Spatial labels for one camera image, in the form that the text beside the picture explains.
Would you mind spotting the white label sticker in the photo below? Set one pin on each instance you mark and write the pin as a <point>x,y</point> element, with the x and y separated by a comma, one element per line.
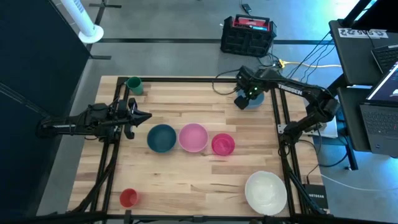
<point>362,32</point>

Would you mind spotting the small magenta bowl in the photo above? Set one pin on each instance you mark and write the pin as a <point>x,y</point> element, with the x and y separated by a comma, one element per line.
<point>223,144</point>

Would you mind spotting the blue bowl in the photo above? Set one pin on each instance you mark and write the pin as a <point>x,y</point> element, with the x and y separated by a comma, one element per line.
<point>256,103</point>

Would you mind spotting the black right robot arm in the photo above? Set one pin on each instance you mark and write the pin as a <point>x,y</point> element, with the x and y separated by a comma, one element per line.
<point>292,88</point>

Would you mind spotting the black desk under laptop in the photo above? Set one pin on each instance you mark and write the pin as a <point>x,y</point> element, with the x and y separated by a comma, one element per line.
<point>349,118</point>

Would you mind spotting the black keyboard laptop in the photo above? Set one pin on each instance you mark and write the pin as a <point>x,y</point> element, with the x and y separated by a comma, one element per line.
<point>387,56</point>

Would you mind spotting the red and black power station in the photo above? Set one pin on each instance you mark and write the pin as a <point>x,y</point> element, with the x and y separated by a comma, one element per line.
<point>245,40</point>

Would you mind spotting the black Netgear network switch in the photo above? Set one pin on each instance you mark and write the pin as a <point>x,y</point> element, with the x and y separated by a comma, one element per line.
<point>315,196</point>

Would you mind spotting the dark teal bowl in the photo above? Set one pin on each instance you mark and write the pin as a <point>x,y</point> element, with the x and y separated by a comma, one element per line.
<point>161,138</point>

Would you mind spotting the open black laptop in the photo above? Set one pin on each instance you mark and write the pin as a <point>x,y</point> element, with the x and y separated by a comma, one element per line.
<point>379,121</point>

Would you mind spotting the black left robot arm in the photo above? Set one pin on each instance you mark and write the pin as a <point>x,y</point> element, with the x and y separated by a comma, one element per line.
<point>62,126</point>

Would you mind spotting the white box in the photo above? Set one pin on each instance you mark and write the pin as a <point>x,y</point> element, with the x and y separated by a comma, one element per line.
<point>330,130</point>

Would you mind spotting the red plastic cup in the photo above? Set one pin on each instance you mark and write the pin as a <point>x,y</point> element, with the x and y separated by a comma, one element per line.
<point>128,197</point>

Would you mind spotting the small black power adapter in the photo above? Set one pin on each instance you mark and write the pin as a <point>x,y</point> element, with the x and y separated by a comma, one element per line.
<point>246,8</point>

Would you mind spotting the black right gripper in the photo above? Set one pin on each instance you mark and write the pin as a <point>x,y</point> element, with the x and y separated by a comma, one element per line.
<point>252,81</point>

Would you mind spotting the light pink bowl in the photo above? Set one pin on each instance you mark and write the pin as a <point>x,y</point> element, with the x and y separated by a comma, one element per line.
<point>193,137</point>

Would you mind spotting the black desk with label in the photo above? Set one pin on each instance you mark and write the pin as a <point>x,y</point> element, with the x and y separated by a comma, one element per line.
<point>354,59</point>

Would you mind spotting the black aluminium table frame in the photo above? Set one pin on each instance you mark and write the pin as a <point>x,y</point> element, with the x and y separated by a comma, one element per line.
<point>186,80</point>

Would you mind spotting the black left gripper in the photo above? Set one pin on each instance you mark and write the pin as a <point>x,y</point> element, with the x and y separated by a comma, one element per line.
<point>126,113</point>

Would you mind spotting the large white bowl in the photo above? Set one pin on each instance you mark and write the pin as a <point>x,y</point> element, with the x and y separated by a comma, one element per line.
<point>265,193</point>

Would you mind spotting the green plastic cup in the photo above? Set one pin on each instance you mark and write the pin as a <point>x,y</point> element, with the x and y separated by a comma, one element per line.
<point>134,83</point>

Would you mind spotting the black partition panel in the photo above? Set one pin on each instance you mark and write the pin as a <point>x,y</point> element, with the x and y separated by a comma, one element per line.
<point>31,62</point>

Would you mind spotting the black monitor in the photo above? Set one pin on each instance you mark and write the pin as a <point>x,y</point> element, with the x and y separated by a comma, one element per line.
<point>373,12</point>

